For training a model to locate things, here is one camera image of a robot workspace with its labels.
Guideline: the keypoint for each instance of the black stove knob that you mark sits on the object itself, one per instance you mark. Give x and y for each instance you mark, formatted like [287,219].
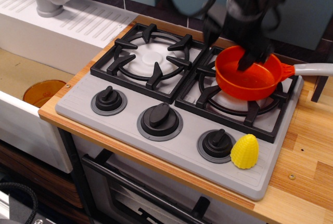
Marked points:
[215,146]
[160,123]
[108,102]

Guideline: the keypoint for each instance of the white toy sink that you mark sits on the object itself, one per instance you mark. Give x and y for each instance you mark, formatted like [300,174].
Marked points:
[35,49]

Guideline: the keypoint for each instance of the grey toy stove top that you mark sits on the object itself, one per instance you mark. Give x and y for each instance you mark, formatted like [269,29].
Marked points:
[181,150]

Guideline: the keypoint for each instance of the orange translucent plate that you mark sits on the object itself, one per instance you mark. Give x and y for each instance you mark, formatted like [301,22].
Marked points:
[39,93]

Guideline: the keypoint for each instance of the black left stove knob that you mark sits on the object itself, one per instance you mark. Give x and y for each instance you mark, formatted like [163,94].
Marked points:
[108,102]

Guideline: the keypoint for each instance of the black burner grate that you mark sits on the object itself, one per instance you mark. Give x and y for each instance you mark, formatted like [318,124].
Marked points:
[150,61]
[268,119]

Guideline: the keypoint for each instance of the yellow toy corn cob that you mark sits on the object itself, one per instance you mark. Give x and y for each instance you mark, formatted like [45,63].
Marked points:
[245,152]

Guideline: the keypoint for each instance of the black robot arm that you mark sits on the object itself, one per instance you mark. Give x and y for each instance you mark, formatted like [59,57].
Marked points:
[270,22]

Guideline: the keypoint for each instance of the black left burner grate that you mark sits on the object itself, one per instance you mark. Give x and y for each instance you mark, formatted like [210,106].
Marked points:
[150,61]

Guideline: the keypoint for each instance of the oven door with black handle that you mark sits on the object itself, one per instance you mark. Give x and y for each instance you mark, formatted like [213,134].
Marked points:
[100,166]

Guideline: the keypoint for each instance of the black middle stove knob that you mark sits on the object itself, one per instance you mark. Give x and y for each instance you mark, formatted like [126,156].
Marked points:
[160,123]

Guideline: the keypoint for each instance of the black right stove knob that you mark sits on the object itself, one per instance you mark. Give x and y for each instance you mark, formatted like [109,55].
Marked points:
[215,146]

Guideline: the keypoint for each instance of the orange pot with grey handle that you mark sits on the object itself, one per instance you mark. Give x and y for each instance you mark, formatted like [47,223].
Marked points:
[259,80]

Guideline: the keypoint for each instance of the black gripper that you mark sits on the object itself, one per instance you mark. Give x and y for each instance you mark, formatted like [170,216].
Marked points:
[240,21]

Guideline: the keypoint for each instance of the dark chair leg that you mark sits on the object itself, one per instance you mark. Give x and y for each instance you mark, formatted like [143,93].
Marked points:
[318,88]

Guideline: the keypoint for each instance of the black right burner grate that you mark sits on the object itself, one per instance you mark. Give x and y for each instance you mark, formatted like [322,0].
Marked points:
[268,119]

